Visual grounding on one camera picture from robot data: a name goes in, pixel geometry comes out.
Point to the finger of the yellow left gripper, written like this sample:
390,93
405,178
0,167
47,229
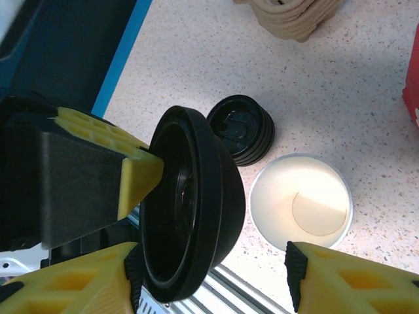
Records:
140,176

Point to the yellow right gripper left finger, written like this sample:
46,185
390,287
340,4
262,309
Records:
65,288

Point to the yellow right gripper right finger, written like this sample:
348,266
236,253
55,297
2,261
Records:
360,288

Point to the black plastic cup lid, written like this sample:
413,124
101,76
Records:
212,196

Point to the paper coffee cup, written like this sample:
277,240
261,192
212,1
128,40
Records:
294,196

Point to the red white paper bag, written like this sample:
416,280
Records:
413,91

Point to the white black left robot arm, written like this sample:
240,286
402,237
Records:
23,265

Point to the black cup lid stack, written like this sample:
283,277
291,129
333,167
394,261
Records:
242,131

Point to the pulp cup carrier stack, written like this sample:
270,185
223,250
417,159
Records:
288,19

